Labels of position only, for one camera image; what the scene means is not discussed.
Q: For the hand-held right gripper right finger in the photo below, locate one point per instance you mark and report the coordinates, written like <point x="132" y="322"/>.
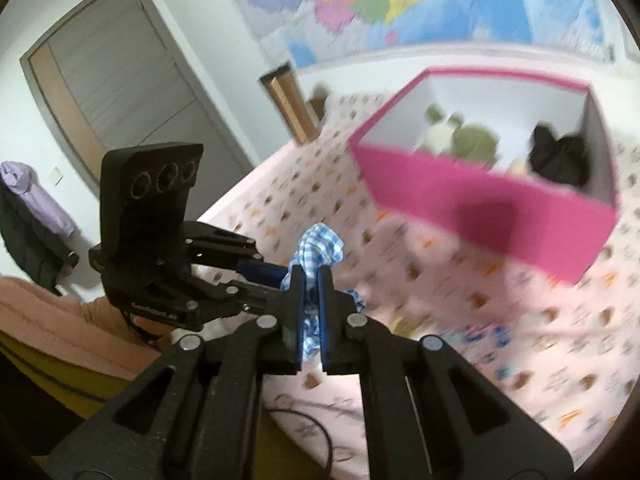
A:
<point x="323" y="322"/>

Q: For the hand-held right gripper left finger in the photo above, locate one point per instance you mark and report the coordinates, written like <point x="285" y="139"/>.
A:
<point x="298" y="322"/>

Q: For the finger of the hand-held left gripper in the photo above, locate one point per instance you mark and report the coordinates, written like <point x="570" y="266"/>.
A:
<point x="260" y="272"/>
<point x="250" y="300"/>

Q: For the blue gingham cloth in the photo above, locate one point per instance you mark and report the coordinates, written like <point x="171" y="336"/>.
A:
<point x="320" y="247"/>

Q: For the pink cardboard box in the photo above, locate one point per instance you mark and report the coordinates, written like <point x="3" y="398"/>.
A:
<point x="475" y="210"/>

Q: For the green plush toy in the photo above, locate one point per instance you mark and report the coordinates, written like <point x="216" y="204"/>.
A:
<point x="472" y="145"/>

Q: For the beige plush toy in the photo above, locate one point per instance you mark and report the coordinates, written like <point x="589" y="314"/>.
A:
<point x="518" y="166"/>

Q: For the purple hanging jacket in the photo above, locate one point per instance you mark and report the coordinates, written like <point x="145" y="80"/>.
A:
<point x="40" y="200"/>

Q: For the black hanging coat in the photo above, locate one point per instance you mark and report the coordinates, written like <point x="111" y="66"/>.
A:
<point x="27" y="255"/>

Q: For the grey brown door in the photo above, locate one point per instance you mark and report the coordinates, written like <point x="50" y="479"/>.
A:
<point x="130" y="80"/>

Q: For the floral tissue pack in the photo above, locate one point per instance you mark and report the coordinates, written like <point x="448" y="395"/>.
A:
<point x="487" y="352"/>

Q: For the gold black tumbler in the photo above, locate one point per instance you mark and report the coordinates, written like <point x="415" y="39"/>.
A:
<point x="292" y="105"/>

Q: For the olive yellow cloth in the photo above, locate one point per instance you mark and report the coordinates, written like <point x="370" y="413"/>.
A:
<point x="45" y="390"/>

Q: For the small white wall switch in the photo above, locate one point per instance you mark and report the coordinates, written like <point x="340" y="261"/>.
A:
<point x="57" y="175"/>

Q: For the colourful wall map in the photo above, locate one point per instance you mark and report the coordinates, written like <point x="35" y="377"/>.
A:
<point x="400" y="5"/>

